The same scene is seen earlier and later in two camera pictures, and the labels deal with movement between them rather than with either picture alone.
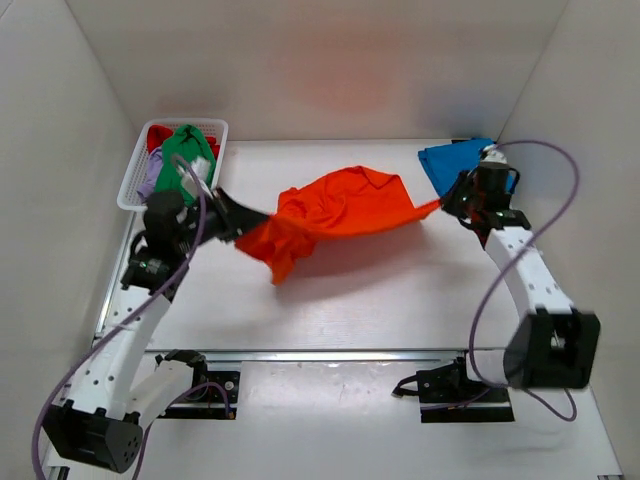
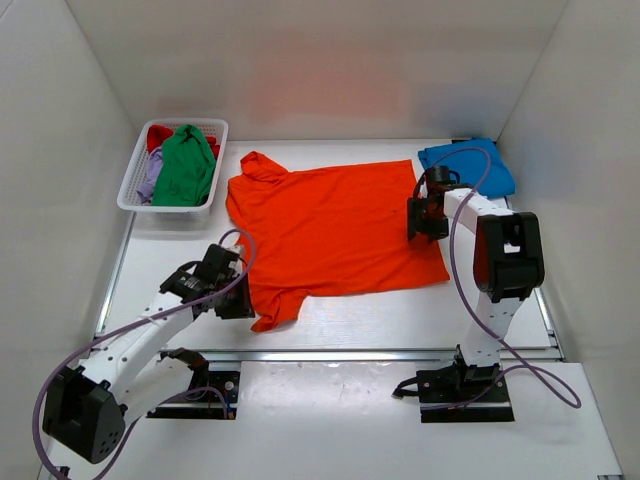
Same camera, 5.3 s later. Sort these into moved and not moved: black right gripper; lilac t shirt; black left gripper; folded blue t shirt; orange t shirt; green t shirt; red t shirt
Moved: black right gripper; black left gripper; orange t shirt
Not moved: red t shirt; folded blue t shirt; green t shirt; lilac t shirt
